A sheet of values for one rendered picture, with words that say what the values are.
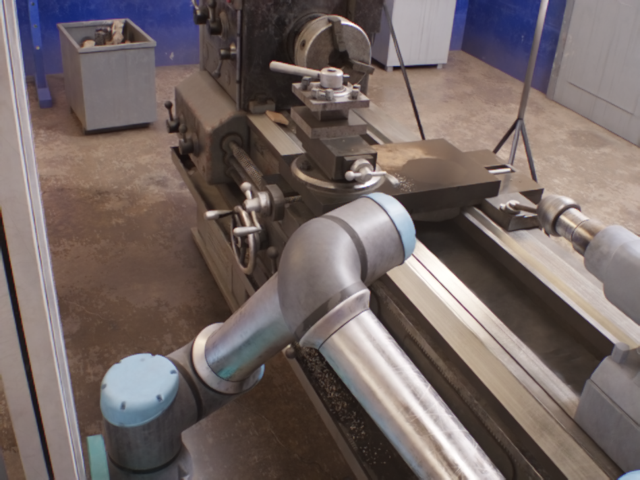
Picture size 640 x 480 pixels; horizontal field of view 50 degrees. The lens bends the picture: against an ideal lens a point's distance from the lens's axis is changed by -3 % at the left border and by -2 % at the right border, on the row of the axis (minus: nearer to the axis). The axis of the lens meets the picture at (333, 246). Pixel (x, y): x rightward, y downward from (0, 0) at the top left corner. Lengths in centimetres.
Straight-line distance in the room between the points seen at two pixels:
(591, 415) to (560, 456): 10
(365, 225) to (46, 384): 46
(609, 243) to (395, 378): 66
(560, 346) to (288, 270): 102
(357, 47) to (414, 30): 370
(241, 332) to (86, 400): 141
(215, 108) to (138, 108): 193
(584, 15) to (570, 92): 60
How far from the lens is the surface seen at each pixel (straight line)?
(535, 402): 143
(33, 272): 77
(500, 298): 193
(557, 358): 177
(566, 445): 138
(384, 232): 99
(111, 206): 380
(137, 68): 456
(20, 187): 72
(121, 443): 144
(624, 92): 550
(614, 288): 139
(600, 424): 139
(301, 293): 90
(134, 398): 137
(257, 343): 126
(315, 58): 242
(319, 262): 91
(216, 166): 271
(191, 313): 297
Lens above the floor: 177
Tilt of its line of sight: 31 degrees down
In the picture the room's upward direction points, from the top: 5 degrees clockwise
